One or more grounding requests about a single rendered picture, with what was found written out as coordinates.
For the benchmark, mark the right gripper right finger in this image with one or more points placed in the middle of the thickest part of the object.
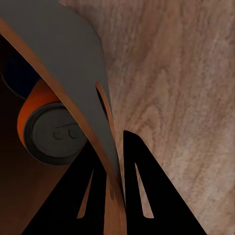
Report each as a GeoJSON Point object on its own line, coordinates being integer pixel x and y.
{"type": "Point", "coordinates": [171, 214]}

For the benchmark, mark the trash can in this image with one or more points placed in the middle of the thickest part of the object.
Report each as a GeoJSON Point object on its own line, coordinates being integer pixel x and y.
{"type": "Point", "coordinates": [67, 53]}

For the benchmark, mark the can of soda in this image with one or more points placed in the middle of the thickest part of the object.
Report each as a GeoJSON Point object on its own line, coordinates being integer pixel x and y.
{"type": "Point", "coordinates": [47, 129]}
{"type": "Point", "coordinates": [19, 75]}

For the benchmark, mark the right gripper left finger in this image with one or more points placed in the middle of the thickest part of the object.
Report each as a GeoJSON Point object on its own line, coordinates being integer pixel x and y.
{"type": "Point", "coordinates": [57, 215]}

